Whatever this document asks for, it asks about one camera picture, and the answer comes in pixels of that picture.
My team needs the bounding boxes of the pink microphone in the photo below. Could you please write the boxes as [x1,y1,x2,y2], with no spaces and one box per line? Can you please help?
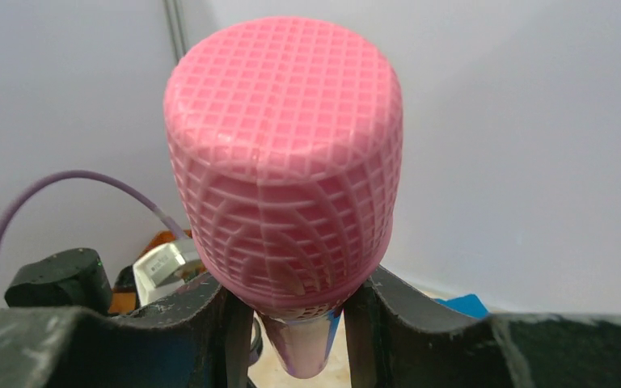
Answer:
[163,16,403,379]

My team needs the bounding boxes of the orange compartment tray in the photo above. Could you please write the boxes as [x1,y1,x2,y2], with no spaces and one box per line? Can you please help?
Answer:
[108,230,185,315]

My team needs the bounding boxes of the blue folded cloth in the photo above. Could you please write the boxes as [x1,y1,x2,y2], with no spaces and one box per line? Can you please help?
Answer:
[434,293,489,318]

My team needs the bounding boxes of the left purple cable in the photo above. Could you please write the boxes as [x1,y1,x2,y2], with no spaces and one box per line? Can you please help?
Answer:
[0,170,191,309]

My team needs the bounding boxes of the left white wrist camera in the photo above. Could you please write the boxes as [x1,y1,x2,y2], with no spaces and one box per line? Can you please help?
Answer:
[132,238,205,307]

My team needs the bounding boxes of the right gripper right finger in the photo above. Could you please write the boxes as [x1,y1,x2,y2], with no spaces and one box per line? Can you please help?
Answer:
[344,268,621,388]

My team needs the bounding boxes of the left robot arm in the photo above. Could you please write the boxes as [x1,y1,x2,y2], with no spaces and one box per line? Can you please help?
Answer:
[4,247,112,314]

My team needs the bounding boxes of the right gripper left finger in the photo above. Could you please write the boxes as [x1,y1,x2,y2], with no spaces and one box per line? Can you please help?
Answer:
[0,274,252,387]

